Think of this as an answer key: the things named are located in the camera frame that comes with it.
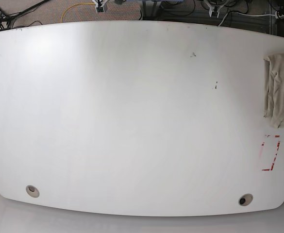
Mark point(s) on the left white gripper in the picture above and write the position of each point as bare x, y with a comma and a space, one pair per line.
215, 6

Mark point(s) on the black tripod stand legs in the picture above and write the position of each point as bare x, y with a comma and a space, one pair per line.
7, 20

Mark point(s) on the red tape rectangle marking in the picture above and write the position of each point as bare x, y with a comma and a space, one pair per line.
268, 152

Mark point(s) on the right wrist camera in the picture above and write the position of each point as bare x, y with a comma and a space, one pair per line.
101, 9

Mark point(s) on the table cable grommet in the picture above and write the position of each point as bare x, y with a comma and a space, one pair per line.
245, 200
32, 191

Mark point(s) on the right table cable grommet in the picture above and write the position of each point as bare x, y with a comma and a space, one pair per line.
245, 200

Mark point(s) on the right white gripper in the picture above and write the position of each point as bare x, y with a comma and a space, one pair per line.
100, 3

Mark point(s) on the left table cable grommet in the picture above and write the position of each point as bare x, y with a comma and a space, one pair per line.
32, 191

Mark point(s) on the beige T-shirt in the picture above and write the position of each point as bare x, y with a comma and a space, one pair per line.
274, 89

